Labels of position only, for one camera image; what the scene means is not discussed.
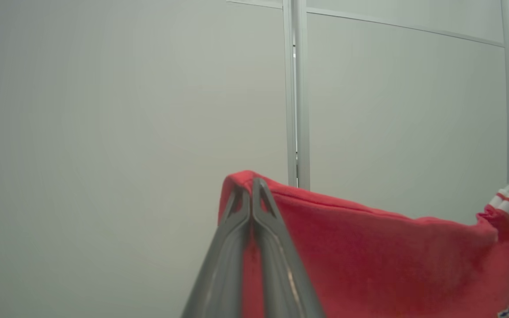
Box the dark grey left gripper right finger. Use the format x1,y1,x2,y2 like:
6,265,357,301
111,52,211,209
252,178,327,318

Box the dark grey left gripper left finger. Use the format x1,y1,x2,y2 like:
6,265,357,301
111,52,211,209
181,187,252,318

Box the red and white jersey garment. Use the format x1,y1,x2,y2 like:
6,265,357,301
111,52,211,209
218,142,509,318

